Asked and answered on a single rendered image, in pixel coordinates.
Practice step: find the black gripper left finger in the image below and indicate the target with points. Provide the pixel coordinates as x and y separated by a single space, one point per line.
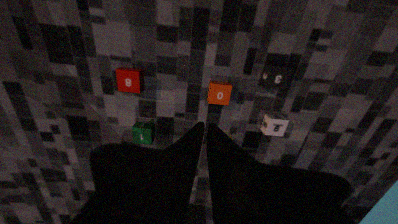
172 169

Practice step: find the red block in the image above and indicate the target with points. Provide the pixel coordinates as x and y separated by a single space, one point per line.
130 80

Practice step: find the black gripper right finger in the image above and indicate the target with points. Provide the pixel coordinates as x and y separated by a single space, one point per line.
237 179

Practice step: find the green block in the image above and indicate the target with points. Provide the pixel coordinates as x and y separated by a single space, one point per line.
143 133

